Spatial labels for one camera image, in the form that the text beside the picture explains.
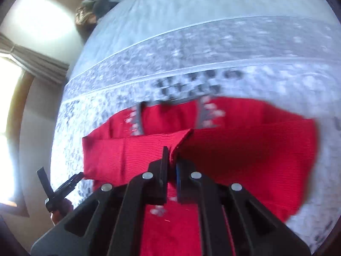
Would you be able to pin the beige curtain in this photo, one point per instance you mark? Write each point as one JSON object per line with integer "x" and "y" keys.
{"x": 37, "y": 61}

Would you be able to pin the person's left hand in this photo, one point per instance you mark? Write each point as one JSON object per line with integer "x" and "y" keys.
{"x": 63, "y": 212}

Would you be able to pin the window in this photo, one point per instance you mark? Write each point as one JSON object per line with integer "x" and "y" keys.
{"x": 6, "y": 128}

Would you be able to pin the dark cloth pile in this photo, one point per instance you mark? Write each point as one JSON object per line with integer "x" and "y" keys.
{"x": 102, "y": 1}

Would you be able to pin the white grey leaf-print quilt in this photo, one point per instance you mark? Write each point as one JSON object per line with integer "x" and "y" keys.
{"x": 202, "y": 48}

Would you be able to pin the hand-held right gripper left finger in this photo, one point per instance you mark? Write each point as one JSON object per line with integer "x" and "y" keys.
{"x": 155, "y": 177}

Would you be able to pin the red knitted sweater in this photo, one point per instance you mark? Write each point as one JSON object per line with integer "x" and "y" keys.
{"x": 239, "y": 154}

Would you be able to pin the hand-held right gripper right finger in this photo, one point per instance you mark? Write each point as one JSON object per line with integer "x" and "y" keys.
{"x": 179, "y": 177}

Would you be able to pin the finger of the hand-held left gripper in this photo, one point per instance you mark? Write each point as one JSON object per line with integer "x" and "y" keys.
{"x": 44, "y": 182}
{"x": 69, "y": 181}

